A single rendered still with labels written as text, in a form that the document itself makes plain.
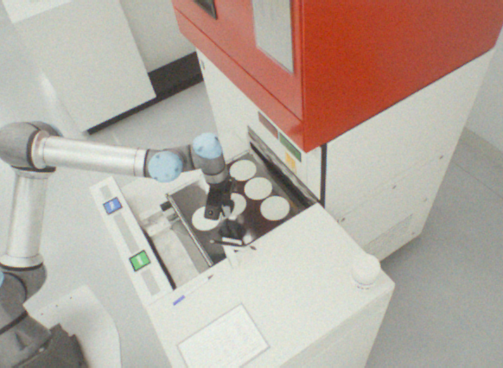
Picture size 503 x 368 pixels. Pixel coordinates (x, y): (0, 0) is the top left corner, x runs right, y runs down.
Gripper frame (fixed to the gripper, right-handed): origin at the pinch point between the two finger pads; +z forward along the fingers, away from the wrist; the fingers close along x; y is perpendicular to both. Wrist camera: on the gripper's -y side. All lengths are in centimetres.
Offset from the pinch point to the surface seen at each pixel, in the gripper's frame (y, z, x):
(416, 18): 31, -57, -49
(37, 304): -24, 92, 122
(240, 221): 0.6, 2.0, -5.1
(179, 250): -13.9, 4.0, 12.5
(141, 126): 120, 92, 127
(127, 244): -19.0, -3.6, 26.8
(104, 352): -49, 10, 25
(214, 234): -6.2, 2.1, 2.0
